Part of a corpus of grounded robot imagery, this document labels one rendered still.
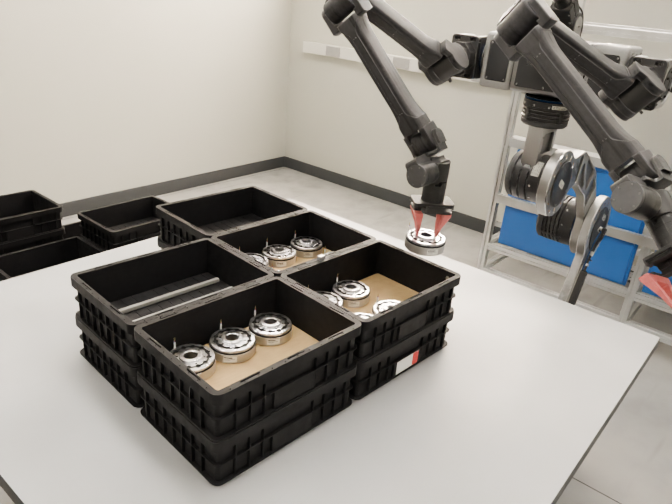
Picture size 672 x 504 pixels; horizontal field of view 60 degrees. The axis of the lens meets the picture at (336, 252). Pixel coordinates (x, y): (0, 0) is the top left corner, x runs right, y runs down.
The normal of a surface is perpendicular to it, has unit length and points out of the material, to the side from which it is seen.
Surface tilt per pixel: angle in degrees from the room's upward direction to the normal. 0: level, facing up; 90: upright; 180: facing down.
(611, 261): 90
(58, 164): 90
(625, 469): 0
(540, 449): 0
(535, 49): 87
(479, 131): 90
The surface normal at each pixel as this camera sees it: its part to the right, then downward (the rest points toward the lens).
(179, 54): 0.76, 0.32
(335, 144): -0.64, 0.27
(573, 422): 0.08, -0.91
